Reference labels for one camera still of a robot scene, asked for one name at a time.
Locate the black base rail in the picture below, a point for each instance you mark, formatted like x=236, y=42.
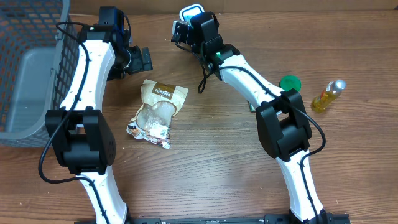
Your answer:
x=211, y=220

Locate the green white Knorr container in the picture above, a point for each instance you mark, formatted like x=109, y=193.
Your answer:
x=289, y=82

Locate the mint green snack packet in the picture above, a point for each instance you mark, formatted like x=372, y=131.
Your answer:
x=188, y=14

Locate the yellow liquid bottle grey cap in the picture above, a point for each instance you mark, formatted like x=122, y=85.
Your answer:
x=332, y=91

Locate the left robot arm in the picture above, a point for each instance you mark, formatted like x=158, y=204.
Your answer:
x=82, y=146

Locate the brown printed snack pouch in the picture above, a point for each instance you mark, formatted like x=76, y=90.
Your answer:
x=160, y=103

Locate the white barcode scanner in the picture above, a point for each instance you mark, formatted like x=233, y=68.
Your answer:
x=189, y=7

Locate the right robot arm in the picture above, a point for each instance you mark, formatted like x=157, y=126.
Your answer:
x=284, y=128

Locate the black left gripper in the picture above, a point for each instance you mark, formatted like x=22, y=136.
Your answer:
x=137, y=64

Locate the dark grey mesh basket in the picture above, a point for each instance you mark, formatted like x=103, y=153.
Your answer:
x=38, y=62

